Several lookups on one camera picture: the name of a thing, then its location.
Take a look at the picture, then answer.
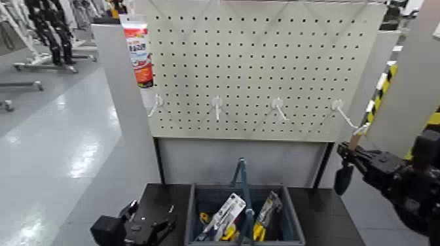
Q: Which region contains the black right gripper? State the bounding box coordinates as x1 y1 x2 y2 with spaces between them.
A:
337 142 410 193

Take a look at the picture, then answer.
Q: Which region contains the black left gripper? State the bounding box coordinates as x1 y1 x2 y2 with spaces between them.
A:
120 202 177 246

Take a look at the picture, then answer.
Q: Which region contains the wooden handled garden trowel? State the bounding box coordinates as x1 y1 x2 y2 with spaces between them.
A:
333 123 371 196

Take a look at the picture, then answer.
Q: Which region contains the white carded tool package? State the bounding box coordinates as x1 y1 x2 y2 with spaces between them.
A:
195 192 248 242

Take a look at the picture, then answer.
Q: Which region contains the yellow carded tool package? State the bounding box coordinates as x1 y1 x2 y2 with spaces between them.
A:
253 190 284 242

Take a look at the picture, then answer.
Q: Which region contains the white peg hook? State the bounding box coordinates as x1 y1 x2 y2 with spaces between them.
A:
211 96 224 121
331 99 360 130
147 94 165 118
271 97 289 122

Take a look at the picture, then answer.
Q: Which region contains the grey lower back panel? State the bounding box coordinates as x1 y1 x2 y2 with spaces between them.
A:
157 137 328 188

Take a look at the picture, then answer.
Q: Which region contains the grey partition panel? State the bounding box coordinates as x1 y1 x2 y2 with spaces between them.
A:
338 31 402 145
90 23 162 184

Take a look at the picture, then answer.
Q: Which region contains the grey panel with hazard tape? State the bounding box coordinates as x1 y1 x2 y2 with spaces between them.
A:
360 0 440 162

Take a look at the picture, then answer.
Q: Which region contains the beige perforated pegboard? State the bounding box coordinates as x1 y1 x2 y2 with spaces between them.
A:
136 0 388 143

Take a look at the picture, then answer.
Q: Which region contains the black background equipment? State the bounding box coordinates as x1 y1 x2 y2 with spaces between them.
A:
379 0 412 31

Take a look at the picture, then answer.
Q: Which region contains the red and white tube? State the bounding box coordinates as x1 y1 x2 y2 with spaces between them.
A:
119 14 155 89

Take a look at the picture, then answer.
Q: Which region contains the grey stand leg bar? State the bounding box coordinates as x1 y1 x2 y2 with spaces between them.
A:
0 81 45 92

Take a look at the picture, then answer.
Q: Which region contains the black robot on stand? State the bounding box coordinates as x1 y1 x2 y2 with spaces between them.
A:
24 0 79 74

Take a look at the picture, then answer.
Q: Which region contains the yellow and black machine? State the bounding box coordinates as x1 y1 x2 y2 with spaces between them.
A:
109 0 122 20

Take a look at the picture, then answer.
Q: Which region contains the white robot on stand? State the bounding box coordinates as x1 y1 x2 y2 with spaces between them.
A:
0 0 47 71

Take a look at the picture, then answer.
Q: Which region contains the black stand post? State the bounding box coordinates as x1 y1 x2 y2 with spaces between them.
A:
153 137 166 185
310 142 336 189

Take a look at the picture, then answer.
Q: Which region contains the grey plastic crate with handle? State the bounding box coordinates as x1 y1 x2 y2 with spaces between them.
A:
184 158 306 246

